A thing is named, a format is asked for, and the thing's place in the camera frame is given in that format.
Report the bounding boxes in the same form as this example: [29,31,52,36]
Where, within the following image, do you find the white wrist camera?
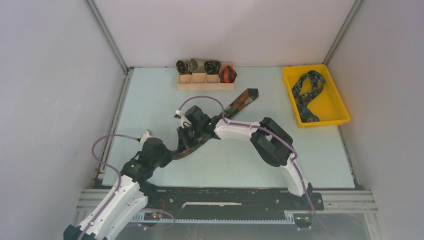
[174,110,185,121]
[137,129,153,145]

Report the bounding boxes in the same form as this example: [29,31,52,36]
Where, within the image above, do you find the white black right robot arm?
[173,106,313,209]

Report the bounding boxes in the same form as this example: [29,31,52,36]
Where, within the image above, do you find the dark patterned rolled tie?
[175,60,192,75]

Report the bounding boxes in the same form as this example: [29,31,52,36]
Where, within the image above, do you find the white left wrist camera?
[137,129,153,145]

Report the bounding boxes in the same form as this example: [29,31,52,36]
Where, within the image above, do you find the brown green patterned tie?
[171,88,259,160]

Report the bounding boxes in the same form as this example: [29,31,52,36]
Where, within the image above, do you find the yellow plastic tray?
[282,64,351,128]

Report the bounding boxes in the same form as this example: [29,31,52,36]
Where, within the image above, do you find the blue patterned tie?
[291,70,326,123]

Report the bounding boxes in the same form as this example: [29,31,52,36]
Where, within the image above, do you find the olive green rolled tie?
[188,58,206,73]

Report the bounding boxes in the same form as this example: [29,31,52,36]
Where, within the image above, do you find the wooden compartment box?
[177,62,236,91]

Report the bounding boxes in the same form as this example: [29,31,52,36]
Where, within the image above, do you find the aluminium frame rail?
[76,188,379,226]

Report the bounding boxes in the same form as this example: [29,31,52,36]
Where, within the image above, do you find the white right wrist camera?
[174,110,185,121]

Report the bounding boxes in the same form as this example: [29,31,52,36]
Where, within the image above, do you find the black green rolled tie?
[204,60,222,75]

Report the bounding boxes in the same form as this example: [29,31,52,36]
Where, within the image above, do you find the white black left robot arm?
[63,135,173,240]

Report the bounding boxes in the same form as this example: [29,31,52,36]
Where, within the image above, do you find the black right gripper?
[177,124,204,155]

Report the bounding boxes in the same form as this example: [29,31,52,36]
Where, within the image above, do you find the orange navy rolled tie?
[218,65,238,84]

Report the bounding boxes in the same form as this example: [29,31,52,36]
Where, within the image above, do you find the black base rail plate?
[147,187,325,222]

